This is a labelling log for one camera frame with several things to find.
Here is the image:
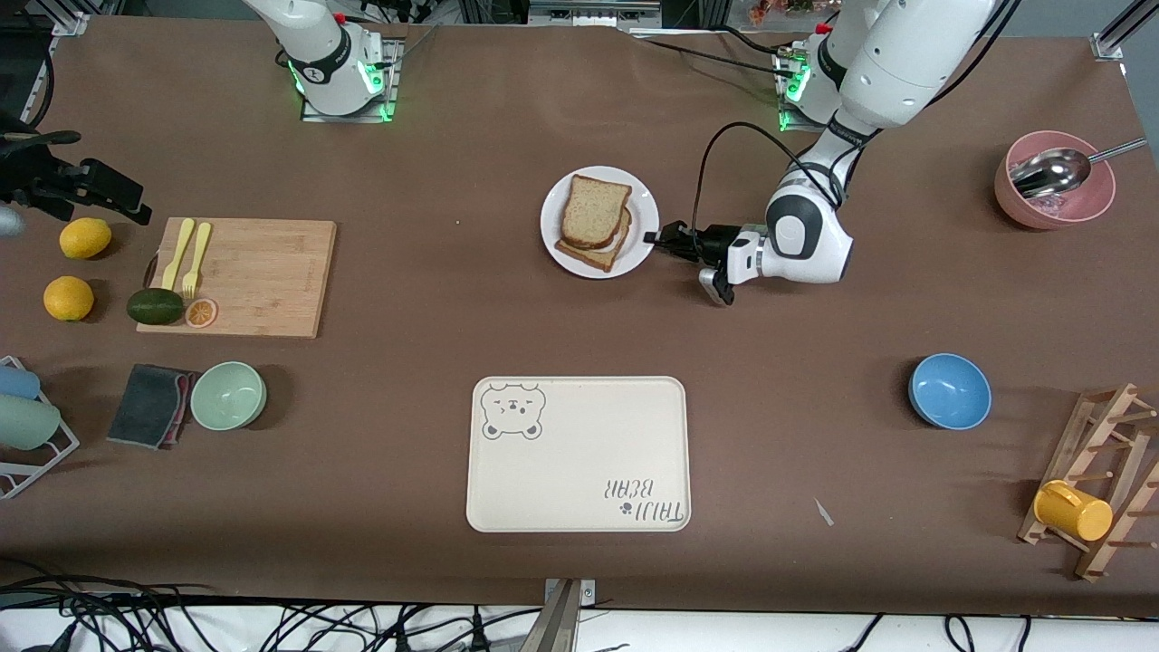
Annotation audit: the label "yellow plastic fork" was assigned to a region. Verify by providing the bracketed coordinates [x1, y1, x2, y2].
[182, 223, 212, 300]

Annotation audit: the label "grey-green cup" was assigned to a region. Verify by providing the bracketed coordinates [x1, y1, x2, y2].
[0, 395, 62, 451]

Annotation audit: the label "wooden cutting board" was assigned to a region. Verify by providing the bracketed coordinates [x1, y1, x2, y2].
[136, 220, 338, 340]

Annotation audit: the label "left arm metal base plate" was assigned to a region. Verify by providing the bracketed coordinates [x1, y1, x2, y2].
[777, 50, 875, 135]

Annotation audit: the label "white round plate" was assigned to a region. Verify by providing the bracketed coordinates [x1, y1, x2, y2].
[541, 166, 660, 280]

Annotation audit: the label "orange-yellow citrus fruit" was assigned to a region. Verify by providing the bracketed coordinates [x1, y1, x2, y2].
[43, 275, 95, 322]

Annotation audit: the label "yellow plastic knife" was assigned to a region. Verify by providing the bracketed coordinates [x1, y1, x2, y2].
[161, 218, 196, 292]

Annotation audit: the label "aluminium frame strut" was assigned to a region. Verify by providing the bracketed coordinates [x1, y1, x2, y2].
[1091, 0, 1159, 62]

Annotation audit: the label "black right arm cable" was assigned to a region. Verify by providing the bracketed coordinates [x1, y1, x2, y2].
[18, 14, 57, 129]

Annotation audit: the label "pink bowl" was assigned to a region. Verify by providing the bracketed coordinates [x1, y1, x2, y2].
[994, 130, 1116, 230]

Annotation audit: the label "white wire rack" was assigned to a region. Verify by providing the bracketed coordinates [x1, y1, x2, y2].
[0, 356, 81, 500]

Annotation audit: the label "toast with fried egg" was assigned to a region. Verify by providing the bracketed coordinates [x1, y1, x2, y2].
[554, 208, 634, 273]

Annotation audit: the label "plain bread slice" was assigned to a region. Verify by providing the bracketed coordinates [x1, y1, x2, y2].
[560, 176, 634, 251]

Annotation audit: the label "pale green bowl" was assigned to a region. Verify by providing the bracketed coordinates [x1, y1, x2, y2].
[190, 361, 268, 431]

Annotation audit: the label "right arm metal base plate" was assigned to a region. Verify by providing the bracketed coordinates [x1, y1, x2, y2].
[301, 36, 400, 124]

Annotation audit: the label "yellow mug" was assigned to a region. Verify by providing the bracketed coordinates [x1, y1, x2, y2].
[1033, 480, 1114, 542]

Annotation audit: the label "yellow lemon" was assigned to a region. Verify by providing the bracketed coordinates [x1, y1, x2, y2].
[60, 217, 113, 261]

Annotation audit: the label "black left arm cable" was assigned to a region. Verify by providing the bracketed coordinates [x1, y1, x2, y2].
[690, 122, 838, 264]

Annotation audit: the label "wooden peg cup rack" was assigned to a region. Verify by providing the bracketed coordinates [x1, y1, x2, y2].
[1018, 383, 1159, 582]

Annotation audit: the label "metal ladle spoon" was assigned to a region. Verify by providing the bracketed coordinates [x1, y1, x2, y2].
[1009, 138, 1148, 200]

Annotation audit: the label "light blue cup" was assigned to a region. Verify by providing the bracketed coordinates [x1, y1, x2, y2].
[0, 364, 42, 401]

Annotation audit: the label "tangled black floor cables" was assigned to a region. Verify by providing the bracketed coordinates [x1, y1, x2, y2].
[0, 557, 1033, 652]

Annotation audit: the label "dark green avocado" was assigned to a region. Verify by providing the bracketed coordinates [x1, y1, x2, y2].
[126, 288, 186, 326]

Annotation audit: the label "metal table edge bracket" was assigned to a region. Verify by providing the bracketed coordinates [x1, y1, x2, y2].
[518, 578, 597, 652]

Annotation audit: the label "black cable on table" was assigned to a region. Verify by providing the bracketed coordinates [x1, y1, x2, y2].
[629, 32, 802, 81]

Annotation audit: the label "blue bowl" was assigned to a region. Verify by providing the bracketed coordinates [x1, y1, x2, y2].
[908, 353, 992, 430]

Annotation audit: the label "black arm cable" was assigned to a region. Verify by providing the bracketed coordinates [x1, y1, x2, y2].
[18, 14, 57, 129]
[690, 122, 838, 264]

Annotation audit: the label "dark grey folded cloth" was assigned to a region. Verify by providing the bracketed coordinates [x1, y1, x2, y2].
[107, 364, 196, 450]

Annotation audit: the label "cream tray with bear print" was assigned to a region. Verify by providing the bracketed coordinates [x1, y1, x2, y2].
[466, 376, 692, 533]

